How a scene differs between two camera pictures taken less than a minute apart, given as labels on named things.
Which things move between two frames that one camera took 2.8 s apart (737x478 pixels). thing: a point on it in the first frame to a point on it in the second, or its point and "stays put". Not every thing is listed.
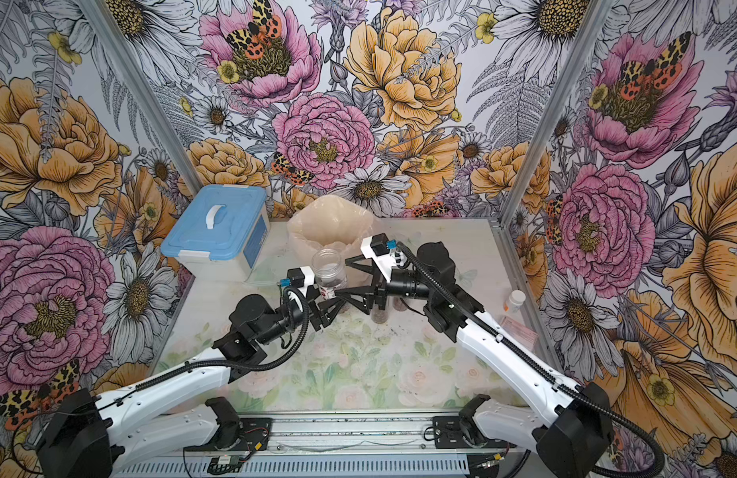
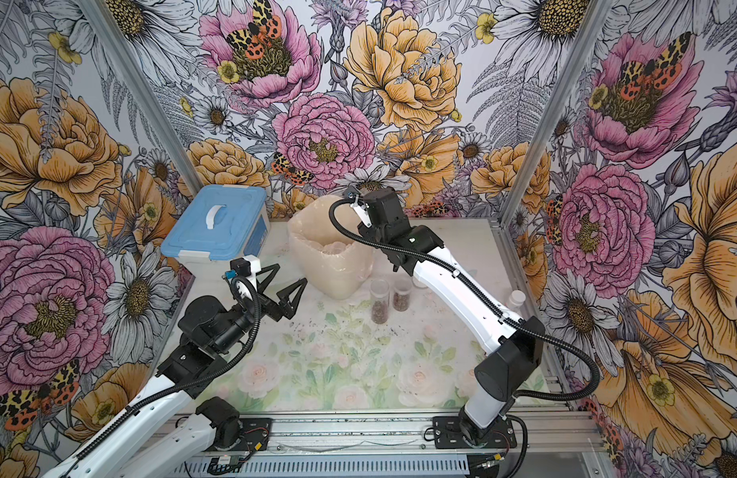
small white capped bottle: (517, 298) stays put
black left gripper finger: (312, 294) to (274, 269)
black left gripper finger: (330, 310) to (291, 297)
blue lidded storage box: (223, 234) stays put
